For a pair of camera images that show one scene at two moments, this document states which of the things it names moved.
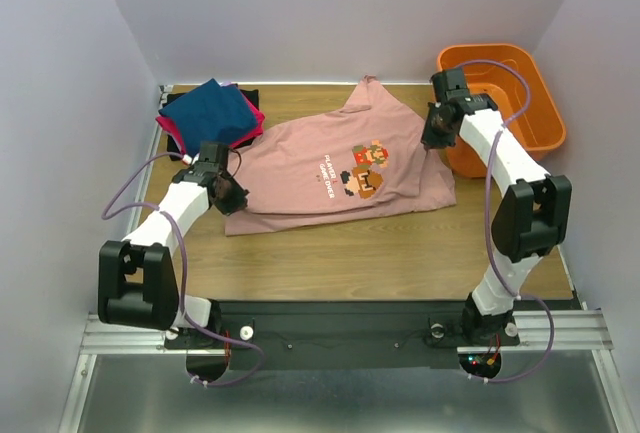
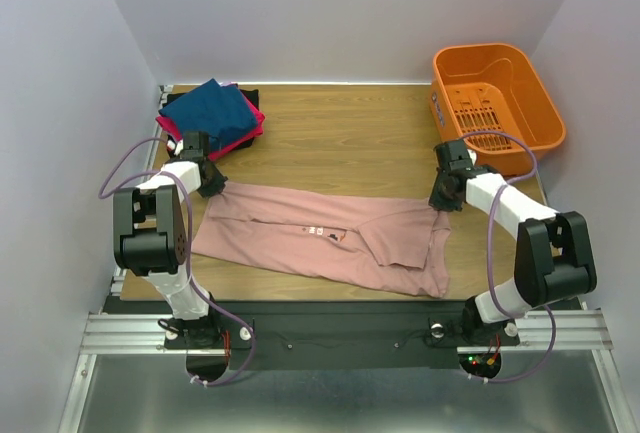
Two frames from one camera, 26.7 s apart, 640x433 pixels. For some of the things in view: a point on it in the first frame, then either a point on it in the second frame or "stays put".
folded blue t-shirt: x=210 y=112 stays put
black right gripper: x=435 y=133 → x=443 y=198
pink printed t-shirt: x=367 y=159 → x=395 y=242
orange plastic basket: x=510 y=76 stays put
